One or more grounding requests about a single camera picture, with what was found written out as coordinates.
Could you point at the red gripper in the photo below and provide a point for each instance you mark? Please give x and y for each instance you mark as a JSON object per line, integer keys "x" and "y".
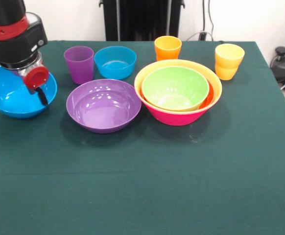
{"x": 36, "y": 77}

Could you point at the large blue bowl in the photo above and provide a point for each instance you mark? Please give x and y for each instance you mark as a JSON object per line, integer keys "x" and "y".
{"x": 7, "y": 98}

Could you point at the purple bowl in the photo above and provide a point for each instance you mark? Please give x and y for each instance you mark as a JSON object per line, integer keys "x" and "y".
{"x": 101, "y": 110}

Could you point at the green bowl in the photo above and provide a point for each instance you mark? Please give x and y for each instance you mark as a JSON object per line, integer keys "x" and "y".
{"x": 176, "y": 85}

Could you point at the pink bowl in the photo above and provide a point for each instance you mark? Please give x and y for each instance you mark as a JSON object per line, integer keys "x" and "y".
{"x": 179, "y": 118}

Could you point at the red bowl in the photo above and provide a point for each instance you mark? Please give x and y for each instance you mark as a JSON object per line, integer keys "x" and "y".
{"x": 208, "y": 95}

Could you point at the large orange bowl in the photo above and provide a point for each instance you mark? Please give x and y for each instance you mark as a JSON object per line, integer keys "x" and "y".
{"x": 216, "y": 83}

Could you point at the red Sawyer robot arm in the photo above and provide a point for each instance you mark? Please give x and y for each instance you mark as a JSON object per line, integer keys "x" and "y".
{"x": 10, "y": 36}

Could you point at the purple cup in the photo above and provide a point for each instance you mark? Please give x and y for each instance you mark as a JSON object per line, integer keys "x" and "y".
{"x": 80, "y": 66}

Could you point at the small blue bowl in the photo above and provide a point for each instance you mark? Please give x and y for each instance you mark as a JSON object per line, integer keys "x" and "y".
{"x": 114, "y": 66}

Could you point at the dark green table cloth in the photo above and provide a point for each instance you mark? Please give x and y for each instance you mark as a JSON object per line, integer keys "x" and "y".
{"x": 142, "y": 183}

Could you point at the orange cup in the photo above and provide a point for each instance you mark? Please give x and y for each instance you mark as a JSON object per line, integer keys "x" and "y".
{"x": 168, "y": 49}

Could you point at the yellow cup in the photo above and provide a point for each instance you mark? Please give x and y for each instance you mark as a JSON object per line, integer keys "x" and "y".
{"x": 228, "y": 61}

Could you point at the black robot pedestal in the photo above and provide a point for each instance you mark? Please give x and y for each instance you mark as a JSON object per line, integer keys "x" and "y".
{"x": 137, "y": 19}

